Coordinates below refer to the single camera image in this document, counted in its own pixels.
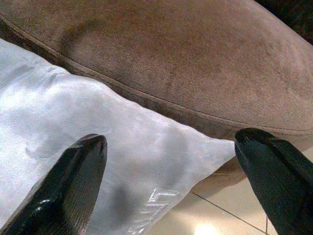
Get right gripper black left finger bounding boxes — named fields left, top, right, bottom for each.
left=0, top=133, right=108, bottom=235

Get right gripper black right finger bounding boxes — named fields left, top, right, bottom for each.
left=234, top=127, right=313, bottom=235

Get light grey pillow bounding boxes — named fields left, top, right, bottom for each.
left=0, top=38, right=237, bottom=235

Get brown round suede sofa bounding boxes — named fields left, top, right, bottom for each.
left=0, top=0, right=313, bottom=194

